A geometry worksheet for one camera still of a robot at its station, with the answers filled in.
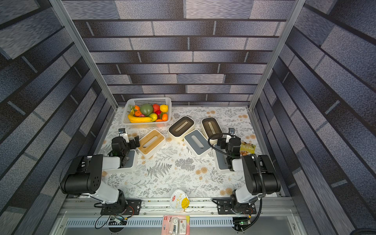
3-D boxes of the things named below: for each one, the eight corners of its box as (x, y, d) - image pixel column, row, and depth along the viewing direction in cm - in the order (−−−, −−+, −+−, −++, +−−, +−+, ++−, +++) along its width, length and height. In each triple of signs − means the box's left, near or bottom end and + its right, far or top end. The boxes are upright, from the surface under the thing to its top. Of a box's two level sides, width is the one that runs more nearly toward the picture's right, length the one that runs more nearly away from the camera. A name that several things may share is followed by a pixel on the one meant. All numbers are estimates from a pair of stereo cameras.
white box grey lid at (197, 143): (198, 160, 91) (198, 157, 87) (181, 140, 101) (181, 136, 97) (212, 149, 96) (213, 145, 92) (195, 131, 106) (196, 127, 101)
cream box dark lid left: (166, 134, 104) (165, 129, 99) (185, 119, 114) (184, 113, 109) (179, 144, 99) (178, 139, 94) (197, 127, 108) (197, 122, 103)
